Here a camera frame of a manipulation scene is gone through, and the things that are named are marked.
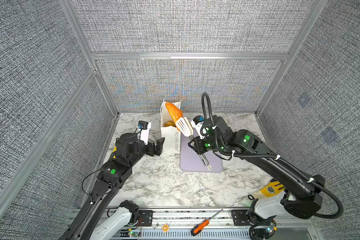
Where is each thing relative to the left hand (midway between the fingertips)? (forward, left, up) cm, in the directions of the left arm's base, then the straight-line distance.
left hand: (155, 135), depth 68 cm
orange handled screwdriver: (-33, -19, -28) cm, 47 cm away
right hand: (-4, -16, 0) cm, 16 cm away
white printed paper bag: (+8, -7, -12) cm, 16 cm away
